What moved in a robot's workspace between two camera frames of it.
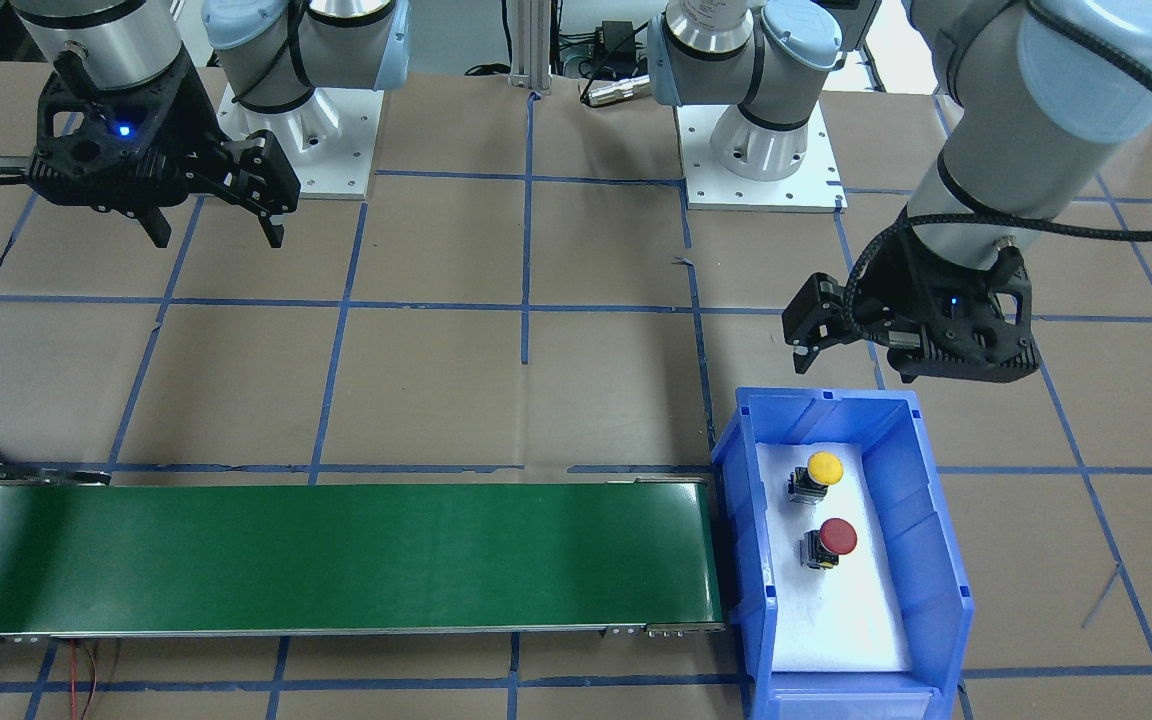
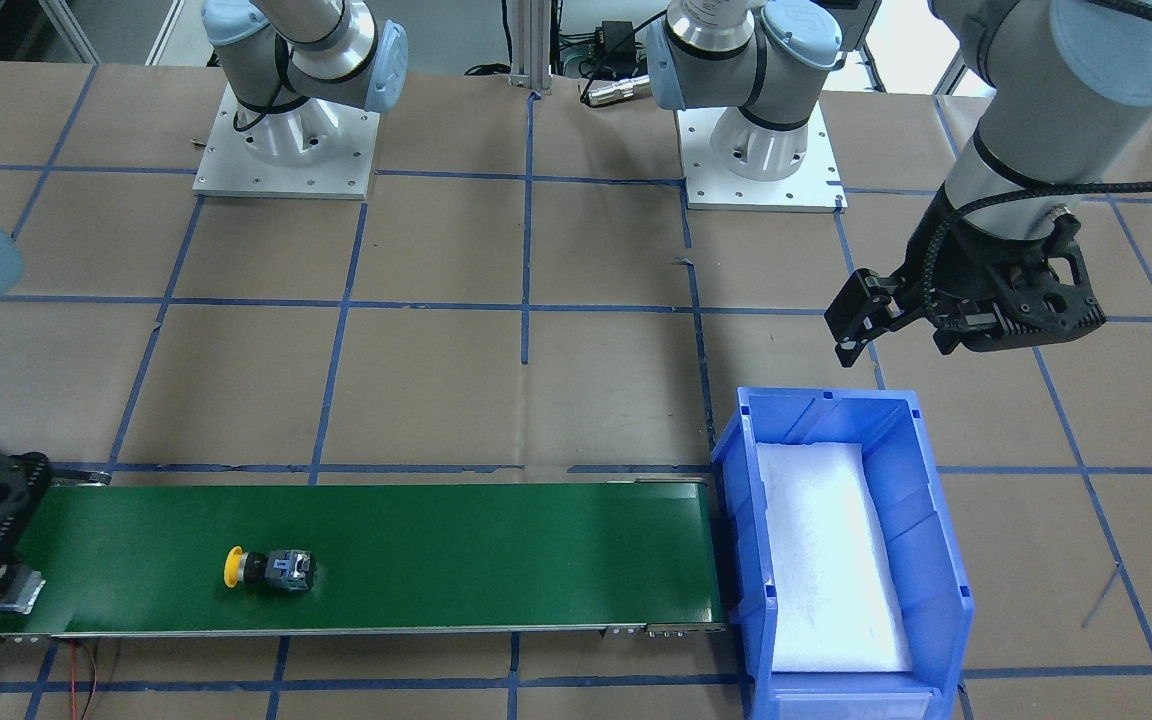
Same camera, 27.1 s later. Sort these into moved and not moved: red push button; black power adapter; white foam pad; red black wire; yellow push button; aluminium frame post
Moved: red push button; yellow push button
Not moved: aluminium frame post; red black wire; white foam pad; black power adapter
